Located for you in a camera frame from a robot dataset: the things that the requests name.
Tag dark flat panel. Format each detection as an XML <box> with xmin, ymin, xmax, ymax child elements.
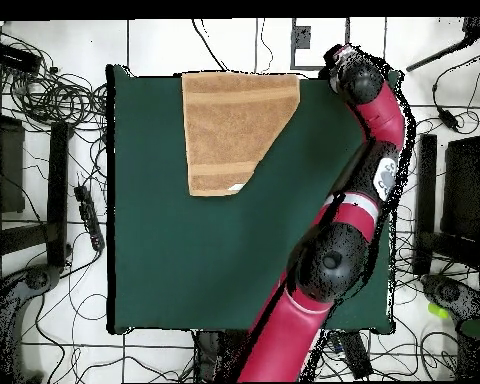
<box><xmin>440</xmin><ymin>135</ymin><xmax>480</xmax><ymax>241</ymax></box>
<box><xmin>0</xmin><ymin>111</ymin><xmax>26</xmax><ymax>215</ymax></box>

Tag black power adapter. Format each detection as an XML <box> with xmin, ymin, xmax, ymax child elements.
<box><xmin>437</xmin><ymin>108</ymin><xmax>461</xmax><ymax>132</ymax></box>

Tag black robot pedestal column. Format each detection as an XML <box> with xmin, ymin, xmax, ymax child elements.
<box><xmin>192</xmin><ymin>330</ymin><xmax>247</xmax><ymax>383</ymax></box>

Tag black power strip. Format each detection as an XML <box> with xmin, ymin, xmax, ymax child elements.
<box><xmin>73</xmin><ymin>184</ymin><xmax>106</xmax><ymax>253</ymax></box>

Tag dark green table cloth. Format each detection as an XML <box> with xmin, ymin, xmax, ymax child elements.
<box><xmin>105</xmin><ymin>63</ymin><xmax>403</xmax><ymax>335</ymax></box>

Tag black flat device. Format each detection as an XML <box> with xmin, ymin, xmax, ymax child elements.
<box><xmin>337</xmin><ymin>330</ymin><xmax>374</xmax><ymax>380</ymax></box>

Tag tan terry towel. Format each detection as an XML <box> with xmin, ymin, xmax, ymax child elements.
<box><xmin>181</xmin><ymin>71</ymin><xmax>301</xmax><ymax>197</ymax></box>

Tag yellow-green ball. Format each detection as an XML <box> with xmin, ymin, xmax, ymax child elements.
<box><xmin>427</xmin><ymin>302</ymin><xmax>451</xmax><ymax>320</ymax></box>

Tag small grey square plate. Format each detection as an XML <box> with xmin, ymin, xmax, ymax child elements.
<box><xmin>290</xmin><ymin>25</ymin><xmax>312</xmax><ymax>50</ymax></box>

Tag black L-shaped stand foot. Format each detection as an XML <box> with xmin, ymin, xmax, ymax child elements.
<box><xmin>413</xmin><ymin>133</ymin><xmax>480</xmax><ymax>275</ymax></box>
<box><xmin>0</xmin><ymin>121</ymin><xmax>70</xmax><ymax>268</ymax></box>

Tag black electronics box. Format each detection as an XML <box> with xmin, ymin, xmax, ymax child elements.
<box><xmin>0</xmin><ymin>40</ymin><xmax>43</xmax><ymax>75</ymax></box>

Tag tangled black cable bundle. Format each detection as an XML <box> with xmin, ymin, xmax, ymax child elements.
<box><xmin>0</xmin><ymin>23</ymin><xmax>108</xmax><ymax>133</ymax></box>

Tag black rod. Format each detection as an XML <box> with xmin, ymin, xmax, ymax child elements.
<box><xmin>405</xmin><ymin>17</ymin><xmax>480</xmax><ymax>73</ymax></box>

